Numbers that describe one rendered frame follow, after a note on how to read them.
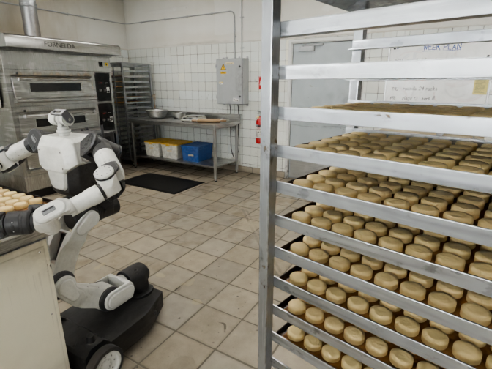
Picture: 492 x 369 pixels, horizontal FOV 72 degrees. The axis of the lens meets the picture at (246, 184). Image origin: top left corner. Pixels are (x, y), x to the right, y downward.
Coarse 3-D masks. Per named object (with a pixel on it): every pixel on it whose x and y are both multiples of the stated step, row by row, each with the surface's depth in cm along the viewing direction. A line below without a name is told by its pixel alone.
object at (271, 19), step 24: (264, 0) 72; (264, 24) 73; (264, 48) 74; (264, 72) 76; (264, 96) 77; (264, 120) 79; (264, 144) 80; (264, 168) 82; (264, 192) 83; (264, 216) 85; (264, 240) 87; (264, 264) 89; (264, 288) 91; (264, 312) 93; (264, 336) 95; (264, 360) 97
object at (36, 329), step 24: (0, 264) 131; (24, 264) 139; (48, 264) 148; (0, 288) 132; (24, 288) 140; (48, 288) 150; (0, 312) 133; (24, 312) 142; (48, 312) 151; (0, 336) 135; (24, 336) 143; (48, 336) 153; (0, 360) 136; (24, 360) 145; (48, 360) 155
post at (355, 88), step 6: (360, 30) 103; (366, 30) 104; (354, 36) 105; (360, 36) 104; (366, 36) 105; (354, 54) 106; (360, 54) 105; (354, 60) 107; (360, 60) 106; (354, 84) 108; (360, 84) 109; (354, 90) 109; (360, 90) 110; (348, 96) 110; (354, 96) 109; (360, 96) 110; (348, 126) 113; (354, 126) 111
